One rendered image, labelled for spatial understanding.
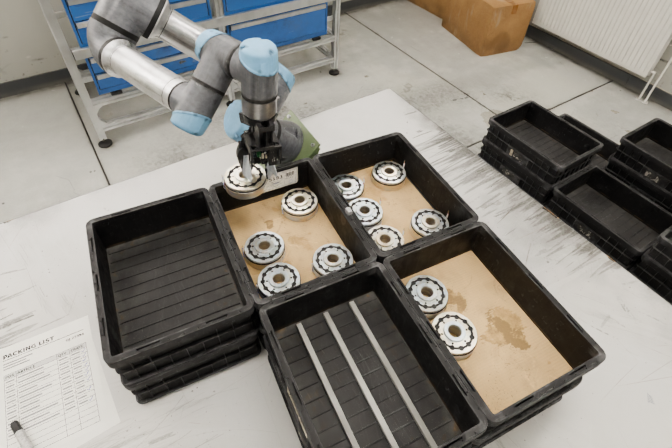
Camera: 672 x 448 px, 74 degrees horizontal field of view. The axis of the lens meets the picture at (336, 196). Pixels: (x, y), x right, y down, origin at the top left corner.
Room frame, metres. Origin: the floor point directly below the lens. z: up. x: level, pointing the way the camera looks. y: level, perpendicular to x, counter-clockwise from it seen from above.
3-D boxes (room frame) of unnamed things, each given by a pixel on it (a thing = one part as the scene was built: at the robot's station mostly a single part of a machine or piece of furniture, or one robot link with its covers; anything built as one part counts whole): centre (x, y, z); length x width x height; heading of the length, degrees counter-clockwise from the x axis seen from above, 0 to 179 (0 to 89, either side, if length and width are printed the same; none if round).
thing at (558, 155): (1.61, -0.91, 0.37); 0.40 x 0.30 x 0.45; 35
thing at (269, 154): (0.79, 0.18, 1.14); 0.09 x 0.08 x 0.12; 26
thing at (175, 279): (0.59, 0.38, 0.87); 0.40 x 0.30 x 0.11; 28
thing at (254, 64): (0.81, 0.17, 1.30); 0.09 x 0.08 x 0.11; 54
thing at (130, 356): (0.59, 0.38, 0.92); 0.40 x 0.30 x 0.02; 28
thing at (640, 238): (1.29, -1.14, 0.31); 0.40 x 0.30 x 0.34; 35
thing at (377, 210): (0.84, -0.08, 0.86); 0.10 x 0.10 x 0.01
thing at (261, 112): (0.80, 0.17, 1.22); 0.08 x 0.08 x 0.05
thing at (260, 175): (0.80, 0.23, 1.01); 0.10 x 0.10 x 0.01
